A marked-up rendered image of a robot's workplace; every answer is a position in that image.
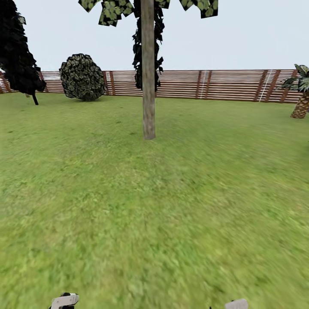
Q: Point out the bush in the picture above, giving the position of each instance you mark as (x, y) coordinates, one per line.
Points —
(81, 78)
(302, 86)

